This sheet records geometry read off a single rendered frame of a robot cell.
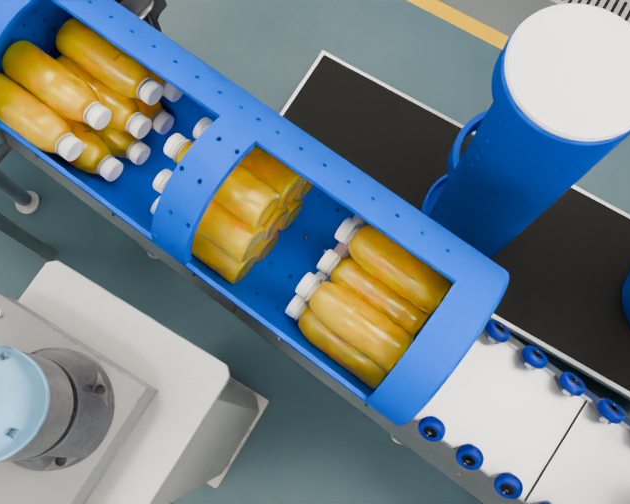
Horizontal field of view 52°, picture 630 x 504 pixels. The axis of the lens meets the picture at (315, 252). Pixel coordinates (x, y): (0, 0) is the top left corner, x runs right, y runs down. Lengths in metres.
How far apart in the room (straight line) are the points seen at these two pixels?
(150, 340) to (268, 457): 1.17
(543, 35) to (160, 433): 0.95
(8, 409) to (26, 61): 0.64
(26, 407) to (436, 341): 0.49
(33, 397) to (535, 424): 0.82
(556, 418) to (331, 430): 0.99
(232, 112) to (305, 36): 1.53
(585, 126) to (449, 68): 1.27
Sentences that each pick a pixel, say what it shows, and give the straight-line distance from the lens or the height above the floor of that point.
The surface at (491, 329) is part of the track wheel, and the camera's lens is 1.15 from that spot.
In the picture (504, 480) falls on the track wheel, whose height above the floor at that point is 0.98.
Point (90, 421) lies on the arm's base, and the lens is 0.84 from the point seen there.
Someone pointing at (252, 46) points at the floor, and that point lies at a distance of 2.47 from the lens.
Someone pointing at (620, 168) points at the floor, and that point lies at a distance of 2.49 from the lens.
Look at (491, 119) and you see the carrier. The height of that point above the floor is 0.92.
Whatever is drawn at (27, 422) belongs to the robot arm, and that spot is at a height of 1.42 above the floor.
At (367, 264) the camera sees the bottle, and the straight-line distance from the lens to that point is 0.98.
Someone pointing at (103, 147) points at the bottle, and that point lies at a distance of 1.17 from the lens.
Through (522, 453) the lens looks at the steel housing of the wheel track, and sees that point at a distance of 1.20.
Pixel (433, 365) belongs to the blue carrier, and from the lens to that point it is 0.87.
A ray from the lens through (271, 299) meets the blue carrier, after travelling 1.10.
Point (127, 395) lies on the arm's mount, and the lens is 0.88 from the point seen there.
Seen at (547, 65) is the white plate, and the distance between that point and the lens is 1.28.
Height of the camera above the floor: 2.07
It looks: 75 degrees down
